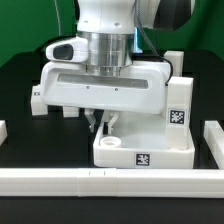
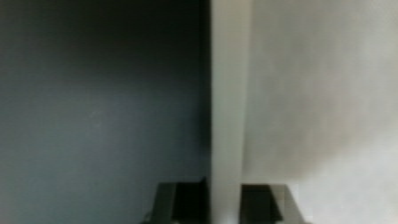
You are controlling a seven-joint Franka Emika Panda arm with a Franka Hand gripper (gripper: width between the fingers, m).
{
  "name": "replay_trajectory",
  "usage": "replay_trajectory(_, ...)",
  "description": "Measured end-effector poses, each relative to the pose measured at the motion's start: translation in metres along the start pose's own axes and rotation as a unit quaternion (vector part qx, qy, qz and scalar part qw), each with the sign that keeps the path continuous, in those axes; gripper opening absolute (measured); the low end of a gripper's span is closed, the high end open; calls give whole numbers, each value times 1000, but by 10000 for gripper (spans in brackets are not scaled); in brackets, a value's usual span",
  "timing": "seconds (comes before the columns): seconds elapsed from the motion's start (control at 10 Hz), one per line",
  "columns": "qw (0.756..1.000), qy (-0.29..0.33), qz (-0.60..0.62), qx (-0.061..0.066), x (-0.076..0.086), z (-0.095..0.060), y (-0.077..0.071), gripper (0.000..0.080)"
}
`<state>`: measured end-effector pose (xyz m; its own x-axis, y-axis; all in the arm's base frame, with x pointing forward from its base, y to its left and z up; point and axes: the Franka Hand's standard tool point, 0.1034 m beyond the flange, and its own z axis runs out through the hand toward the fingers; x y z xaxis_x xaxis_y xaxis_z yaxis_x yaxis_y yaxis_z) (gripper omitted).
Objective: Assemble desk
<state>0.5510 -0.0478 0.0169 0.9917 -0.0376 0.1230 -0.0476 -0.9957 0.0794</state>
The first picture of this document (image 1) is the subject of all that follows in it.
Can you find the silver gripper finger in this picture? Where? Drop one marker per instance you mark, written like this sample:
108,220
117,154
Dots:
89,114
113,116

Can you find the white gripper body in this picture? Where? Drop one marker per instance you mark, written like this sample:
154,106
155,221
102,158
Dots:
67,81

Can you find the white desk top tray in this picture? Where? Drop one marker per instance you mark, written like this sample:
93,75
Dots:
139,141

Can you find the white left fence block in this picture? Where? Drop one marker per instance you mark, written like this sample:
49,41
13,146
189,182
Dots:
3,131

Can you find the white fence block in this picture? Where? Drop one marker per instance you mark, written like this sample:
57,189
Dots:
214,136
3,131

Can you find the white right fence block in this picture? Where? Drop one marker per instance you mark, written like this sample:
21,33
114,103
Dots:
214,136

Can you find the white front fence rail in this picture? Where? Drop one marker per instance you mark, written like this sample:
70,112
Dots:
111,182

